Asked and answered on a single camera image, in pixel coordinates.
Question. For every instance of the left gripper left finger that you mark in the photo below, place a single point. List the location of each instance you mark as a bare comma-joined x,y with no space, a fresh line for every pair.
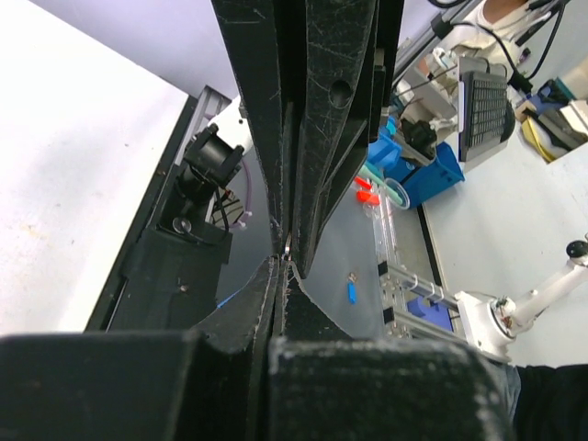
204,383

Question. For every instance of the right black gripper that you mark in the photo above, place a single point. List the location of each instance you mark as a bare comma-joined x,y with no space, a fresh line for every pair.
343,38

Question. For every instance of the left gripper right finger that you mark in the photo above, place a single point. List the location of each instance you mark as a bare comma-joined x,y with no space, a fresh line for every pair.
325,384

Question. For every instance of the silver key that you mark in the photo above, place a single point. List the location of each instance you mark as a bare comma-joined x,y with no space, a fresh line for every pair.
287,254

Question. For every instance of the solid blue key tag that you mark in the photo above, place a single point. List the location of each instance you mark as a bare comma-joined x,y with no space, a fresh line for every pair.
229,298

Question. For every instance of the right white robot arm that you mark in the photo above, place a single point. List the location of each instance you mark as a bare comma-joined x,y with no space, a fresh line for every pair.
213,155

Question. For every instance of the blue storage bin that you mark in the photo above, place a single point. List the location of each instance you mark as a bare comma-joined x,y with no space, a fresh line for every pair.
384,153

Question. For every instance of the seated person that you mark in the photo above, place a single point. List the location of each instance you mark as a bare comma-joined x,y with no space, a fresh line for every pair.
497,32

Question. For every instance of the black keyboard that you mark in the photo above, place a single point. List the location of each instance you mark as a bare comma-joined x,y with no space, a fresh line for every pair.
485,114

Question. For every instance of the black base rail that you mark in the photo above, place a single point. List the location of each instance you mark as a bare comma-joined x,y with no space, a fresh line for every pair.
160,280

